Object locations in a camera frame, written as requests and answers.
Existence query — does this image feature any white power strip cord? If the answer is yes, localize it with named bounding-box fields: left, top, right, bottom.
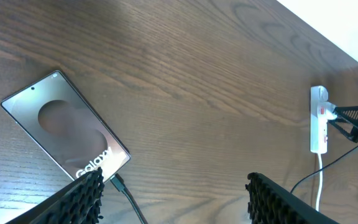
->
left=314, top=152, right=324, bottom=212

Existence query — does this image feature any black USB charging cable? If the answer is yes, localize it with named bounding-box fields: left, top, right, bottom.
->
left=109, top=133, right=358, bottom=224

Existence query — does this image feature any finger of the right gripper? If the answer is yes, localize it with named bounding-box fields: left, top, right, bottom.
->
left=328, top=119, right=357, bottom=143
left=334, top=106, right=358, bottom=123

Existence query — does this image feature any Galaxy S25 Ultra smartphone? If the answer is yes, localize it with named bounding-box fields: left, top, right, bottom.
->
left=1, top=70, right=131, bottom=182

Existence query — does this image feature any white power strip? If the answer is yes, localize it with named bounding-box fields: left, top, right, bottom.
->
left=310, top=85, right=337, bottom=154

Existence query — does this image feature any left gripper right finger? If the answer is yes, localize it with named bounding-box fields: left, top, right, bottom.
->
left=245, top=172, right=337, bottom=224

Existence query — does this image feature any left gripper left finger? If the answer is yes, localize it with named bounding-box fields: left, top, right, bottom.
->
left=7, top=168, right=104, bottom=224

